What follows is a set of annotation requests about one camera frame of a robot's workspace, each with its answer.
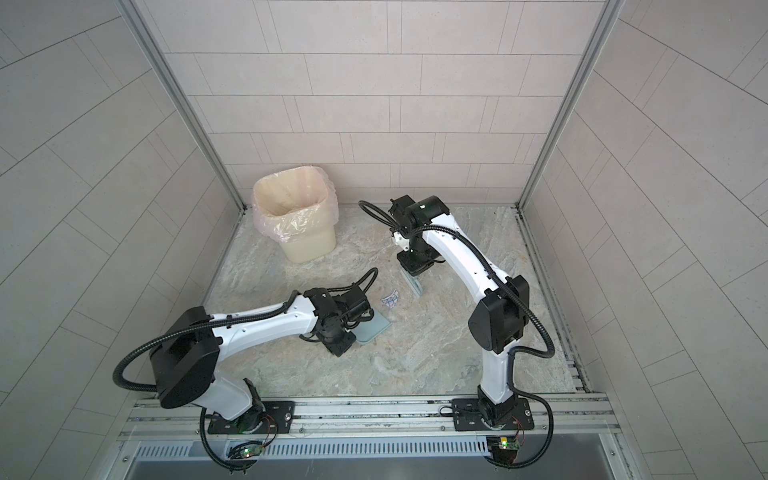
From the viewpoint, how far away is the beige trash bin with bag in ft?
2.70

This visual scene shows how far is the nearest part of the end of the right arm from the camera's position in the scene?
0.68m

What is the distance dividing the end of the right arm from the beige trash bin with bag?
0.30 metres
